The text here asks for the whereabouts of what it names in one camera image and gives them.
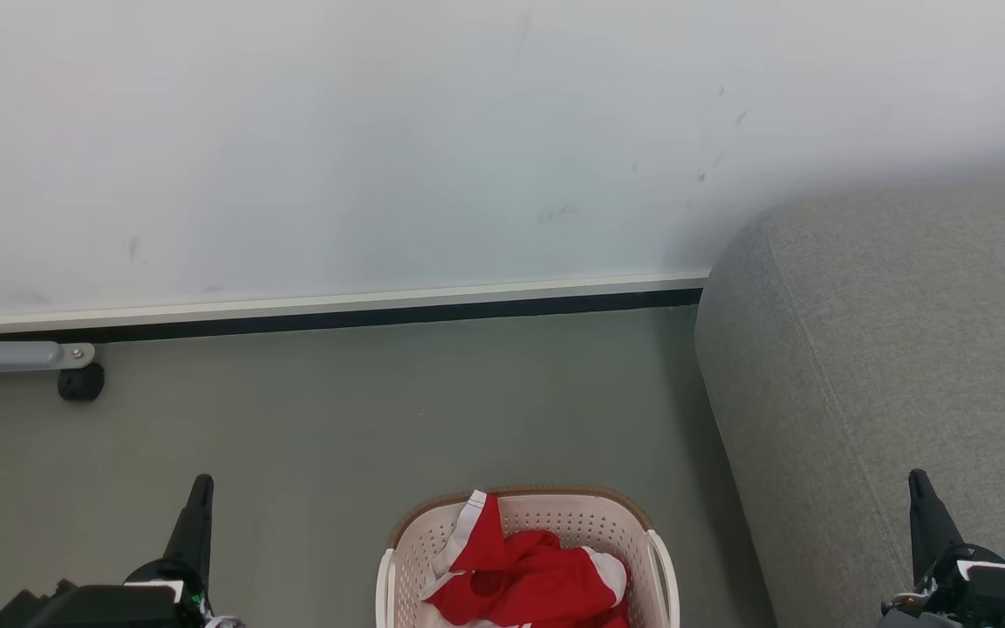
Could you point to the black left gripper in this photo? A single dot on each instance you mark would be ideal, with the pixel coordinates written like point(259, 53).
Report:
point(110, 606)

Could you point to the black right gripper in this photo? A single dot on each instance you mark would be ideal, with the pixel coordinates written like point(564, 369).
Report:
point(982, 597)

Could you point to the red garment with white bands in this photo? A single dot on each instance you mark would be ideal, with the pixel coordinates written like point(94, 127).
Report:
point(537, 576)

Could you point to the grey fabric sofa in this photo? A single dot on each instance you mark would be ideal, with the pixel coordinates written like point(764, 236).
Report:
point(869, 349)

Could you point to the black caster wheel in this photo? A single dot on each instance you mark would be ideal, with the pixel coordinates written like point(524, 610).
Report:
point(81, 382)

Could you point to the grey metal stand leg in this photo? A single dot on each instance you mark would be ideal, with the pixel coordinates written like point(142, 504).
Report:
point(5, 356)

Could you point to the white cloth with red stripes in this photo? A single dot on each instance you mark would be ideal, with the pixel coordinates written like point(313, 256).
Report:
point(434, 621)

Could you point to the white and black baseboard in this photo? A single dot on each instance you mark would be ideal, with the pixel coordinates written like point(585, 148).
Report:
point(337, 310)

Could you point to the cream perforated laundry basket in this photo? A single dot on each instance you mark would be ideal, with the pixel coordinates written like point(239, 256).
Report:
point(594, 523)

